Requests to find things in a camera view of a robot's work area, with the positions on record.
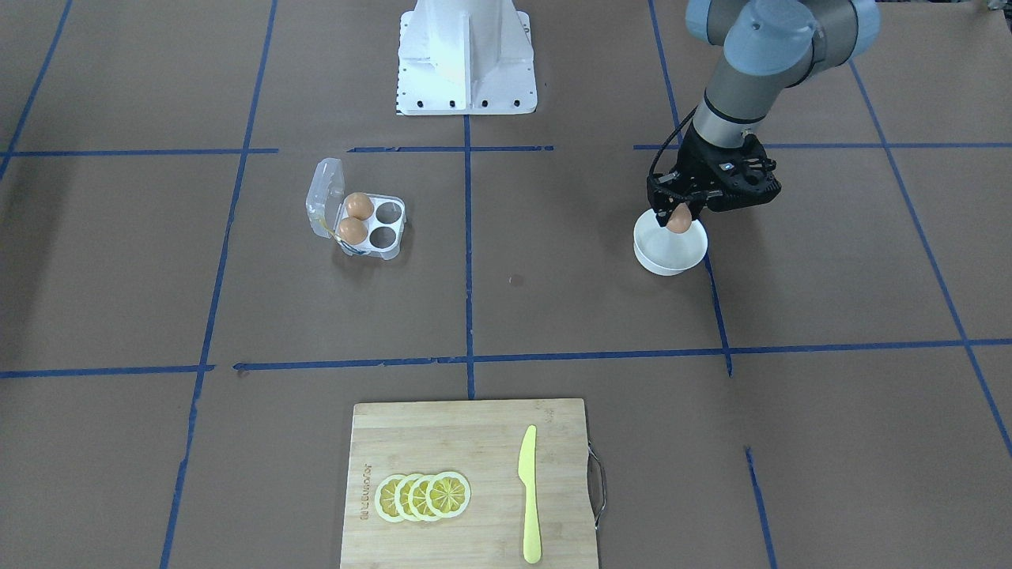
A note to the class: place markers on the brown egg in box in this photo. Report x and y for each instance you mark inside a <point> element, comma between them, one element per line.
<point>359,205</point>
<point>352,231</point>

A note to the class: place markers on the white bowl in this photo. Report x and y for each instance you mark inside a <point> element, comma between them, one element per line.
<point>664,252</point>

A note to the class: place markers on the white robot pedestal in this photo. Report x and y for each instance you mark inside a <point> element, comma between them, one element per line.
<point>465,58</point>

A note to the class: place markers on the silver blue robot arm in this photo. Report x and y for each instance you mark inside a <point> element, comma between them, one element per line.
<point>767,47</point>

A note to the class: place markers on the yellow plastic knife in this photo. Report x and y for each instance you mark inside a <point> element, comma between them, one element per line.
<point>531,529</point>

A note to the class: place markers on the lemon slice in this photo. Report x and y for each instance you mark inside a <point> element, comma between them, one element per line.
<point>386,499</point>
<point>449,494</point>
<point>402,497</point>
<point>417,499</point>

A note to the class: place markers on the bamboo cutting board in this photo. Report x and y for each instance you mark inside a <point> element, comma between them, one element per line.
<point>481,440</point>

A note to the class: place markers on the brown egg from bowl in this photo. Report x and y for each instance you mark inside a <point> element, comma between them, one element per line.
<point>681,220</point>

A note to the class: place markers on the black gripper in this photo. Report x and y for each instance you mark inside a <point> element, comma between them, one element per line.
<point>696,161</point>

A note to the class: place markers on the clear plastic egg box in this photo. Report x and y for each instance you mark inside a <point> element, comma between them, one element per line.
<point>325,208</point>

